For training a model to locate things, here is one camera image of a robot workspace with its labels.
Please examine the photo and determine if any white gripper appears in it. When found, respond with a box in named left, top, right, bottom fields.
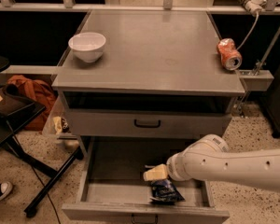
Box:
left=143, top=154, right=190, bottom=181

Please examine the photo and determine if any blue kettle chips bag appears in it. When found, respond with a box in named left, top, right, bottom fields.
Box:
left=150, top=179, right=185, bottom=203

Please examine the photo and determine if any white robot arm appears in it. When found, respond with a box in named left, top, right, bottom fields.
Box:
left=143, top=134, right=280, bottom=193

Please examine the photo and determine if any open bottom drawer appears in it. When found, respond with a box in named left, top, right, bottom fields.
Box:
left=63, top=137, right=230, bottom=224

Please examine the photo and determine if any grey drawer cabinet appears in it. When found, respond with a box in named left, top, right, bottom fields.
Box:
left=51, top=9, right=246, bottom=224

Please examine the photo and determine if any closed middle drawer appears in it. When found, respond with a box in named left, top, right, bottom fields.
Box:
left=65, top=109, right=231, bottom=139

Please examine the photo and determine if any red coke can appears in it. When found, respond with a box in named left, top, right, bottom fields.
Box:
left=217, top=38, right=242, bottom=71

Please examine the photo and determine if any clear plastic snack bin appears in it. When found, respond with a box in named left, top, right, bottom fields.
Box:
left=42, top=98, right=75, bottom=139

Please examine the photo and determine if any white ceramic bowl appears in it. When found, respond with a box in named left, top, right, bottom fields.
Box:
left=68, top=32, right=106, bottom=63

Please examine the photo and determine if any orange backpack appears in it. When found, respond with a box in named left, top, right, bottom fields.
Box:
left=7, top=75, right=56, bottom=131

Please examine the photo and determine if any black white sneaker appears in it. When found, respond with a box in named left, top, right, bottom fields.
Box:
left=0, top=181, right=13, bottom=201

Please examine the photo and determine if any white power strip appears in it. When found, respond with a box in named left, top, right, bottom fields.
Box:
left=238, top=0, right=266, bottom=14

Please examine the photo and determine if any white power cable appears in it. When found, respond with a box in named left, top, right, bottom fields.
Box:
left=236, top=11, right=260, bottom=51

